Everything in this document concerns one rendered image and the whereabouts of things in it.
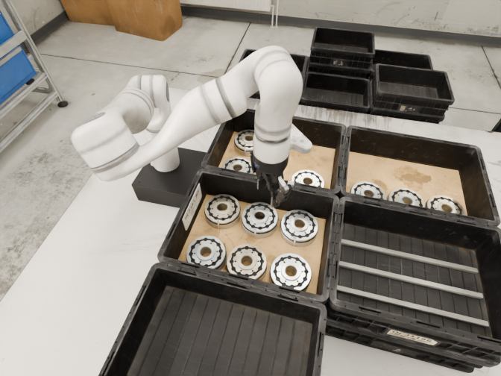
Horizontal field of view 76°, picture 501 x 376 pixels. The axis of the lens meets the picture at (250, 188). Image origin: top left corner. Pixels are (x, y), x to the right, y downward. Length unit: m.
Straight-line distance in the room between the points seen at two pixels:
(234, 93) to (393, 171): 0.74
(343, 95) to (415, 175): 1.18
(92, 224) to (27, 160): 1.58
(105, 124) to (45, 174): 1.99
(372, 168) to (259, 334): 0.64
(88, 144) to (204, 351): 0.50
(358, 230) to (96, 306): 0.77
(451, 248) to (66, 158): 2.32
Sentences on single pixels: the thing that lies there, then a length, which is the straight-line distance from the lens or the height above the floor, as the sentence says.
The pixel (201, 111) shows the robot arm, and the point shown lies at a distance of 0.53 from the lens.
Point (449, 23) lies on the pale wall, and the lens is 4.05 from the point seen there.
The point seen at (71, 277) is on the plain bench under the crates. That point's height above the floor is 0.70.
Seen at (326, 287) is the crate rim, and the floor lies 0.93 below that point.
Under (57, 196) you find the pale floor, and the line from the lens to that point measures 2.36.
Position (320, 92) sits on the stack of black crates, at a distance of 2.21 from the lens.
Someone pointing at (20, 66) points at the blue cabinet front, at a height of 0.43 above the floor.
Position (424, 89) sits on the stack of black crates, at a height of 0.49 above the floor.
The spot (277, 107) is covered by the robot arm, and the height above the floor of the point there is 1.29.
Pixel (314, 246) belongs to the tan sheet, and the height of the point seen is 0.83.
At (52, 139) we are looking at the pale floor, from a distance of 2.79.
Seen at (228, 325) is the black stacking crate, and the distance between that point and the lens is 0.81.
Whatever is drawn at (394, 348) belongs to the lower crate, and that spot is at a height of 0.74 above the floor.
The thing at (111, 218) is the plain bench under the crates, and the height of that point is 0.70.
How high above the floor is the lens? 1.61
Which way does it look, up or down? 51 degrees down
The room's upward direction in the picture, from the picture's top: straight up
